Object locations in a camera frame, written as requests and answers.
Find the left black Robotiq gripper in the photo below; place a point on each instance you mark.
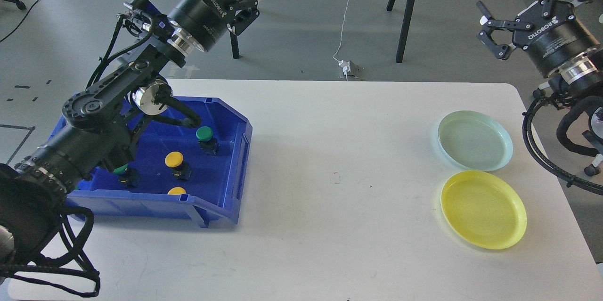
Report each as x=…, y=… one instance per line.
x=206, y=21

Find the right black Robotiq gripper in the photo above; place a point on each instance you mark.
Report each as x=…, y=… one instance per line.
x=550, y=41

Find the yellow push button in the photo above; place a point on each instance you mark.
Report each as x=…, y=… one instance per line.
x=177, y=191
x=180, y=169

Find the green push button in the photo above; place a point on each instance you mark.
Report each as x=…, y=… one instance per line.
x=127, y=176
x=206, y=140

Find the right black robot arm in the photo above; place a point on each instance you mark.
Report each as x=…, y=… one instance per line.
x=577, y=87

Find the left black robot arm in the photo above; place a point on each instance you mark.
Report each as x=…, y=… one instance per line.
x=42, y=237

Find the light green plate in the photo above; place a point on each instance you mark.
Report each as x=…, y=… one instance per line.
x=474, y=141

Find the yellow plate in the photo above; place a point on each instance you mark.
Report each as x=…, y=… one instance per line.
x=483, y=210

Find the yellow push button front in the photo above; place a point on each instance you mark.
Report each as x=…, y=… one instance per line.
x=177, y=191

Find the white floor power socket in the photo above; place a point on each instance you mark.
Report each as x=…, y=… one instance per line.
x=349, y=70

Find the blue plastic bin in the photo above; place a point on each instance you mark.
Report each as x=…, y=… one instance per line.
x=216, y=185

